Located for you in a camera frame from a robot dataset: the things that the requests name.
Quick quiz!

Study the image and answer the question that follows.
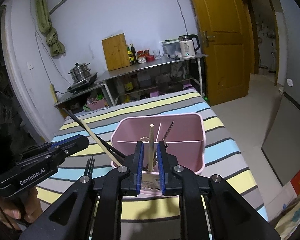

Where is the wall cable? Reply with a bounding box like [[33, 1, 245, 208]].
[[170, 0, 197, 30]]

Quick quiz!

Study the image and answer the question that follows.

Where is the pink plastic utensil holder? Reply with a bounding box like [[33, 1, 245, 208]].
[[111, 112, 206, 195]]

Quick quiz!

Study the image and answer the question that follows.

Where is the dark sauce bottle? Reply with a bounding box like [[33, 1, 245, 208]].
[[130, 43, 138, 64]]

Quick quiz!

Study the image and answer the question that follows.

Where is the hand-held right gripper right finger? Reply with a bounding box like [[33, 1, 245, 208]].
[[157, 141, 282, 240]]

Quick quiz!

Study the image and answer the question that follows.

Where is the beige chopstick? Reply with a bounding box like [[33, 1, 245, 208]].
[[79, 118, 123, 167], [146, 124, 155, 173]]

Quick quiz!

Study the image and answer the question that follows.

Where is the stainless steel steamer pot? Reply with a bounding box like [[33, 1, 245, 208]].
[[69, 62, 92, 83]]

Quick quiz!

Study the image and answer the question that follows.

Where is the printed bag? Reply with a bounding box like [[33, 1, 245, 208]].
[[275, 195, 300, 240]]

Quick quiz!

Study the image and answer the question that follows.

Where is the black wok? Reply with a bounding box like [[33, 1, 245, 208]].
[[157, 82, 184, 94]]

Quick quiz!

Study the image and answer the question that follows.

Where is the black induction cooker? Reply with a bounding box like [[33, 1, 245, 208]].
[[66, 72, 98, 93]]

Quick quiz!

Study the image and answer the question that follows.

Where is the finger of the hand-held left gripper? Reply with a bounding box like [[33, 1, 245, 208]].
[[52, 138, 90, 165], [19, 134, 88, 158]]

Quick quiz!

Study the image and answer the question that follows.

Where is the green curtain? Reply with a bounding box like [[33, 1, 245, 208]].
[[36, 0, 66, 57]]

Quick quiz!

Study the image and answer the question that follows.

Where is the grey refrigerator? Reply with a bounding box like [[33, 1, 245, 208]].
[[261, 0, 300, 187]]

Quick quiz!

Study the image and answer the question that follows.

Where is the low metal shelf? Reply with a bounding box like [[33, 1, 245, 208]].
[[54, 82, 108, 120]]

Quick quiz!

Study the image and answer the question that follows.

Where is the wooden cutting board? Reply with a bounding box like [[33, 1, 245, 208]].
[[102, 33, 131, 72]]

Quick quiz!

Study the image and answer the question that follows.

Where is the grey storage box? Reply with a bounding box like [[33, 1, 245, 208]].
[[137, 74, 152, 88]]

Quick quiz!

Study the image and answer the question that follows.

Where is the pink basket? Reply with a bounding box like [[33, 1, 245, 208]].
[[87, 97, 108, 111]]

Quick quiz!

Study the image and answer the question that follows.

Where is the white sliding door frame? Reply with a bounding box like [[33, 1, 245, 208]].
[[1, 5, 48, 140]]

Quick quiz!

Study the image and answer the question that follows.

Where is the striped tablecloth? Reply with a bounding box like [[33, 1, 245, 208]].
[[35, 87, 268, 240]]

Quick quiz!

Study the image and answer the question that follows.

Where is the person's left hand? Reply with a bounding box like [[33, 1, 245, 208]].
[[0, 187, 42, 231]]

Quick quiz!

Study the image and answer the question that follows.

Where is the tall metal kitchen table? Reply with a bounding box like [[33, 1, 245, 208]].
[[97, 52, 208, 107]]

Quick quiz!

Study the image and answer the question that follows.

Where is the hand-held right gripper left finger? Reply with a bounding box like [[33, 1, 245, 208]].
[[19, 141, 144, 240]]

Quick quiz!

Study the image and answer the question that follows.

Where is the clear plastic container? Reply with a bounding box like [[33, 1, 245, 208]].
[[161, 39, 182, 57]]

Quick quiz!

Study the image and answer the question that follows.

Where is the white electric kettle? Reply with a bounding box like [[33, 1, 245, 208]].
[[179, 34, 199, 58]]

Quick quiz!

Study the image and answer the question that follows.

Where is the yellow wooden door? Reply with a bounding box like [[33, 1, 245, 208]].
[[186, 0, 250, 107]]

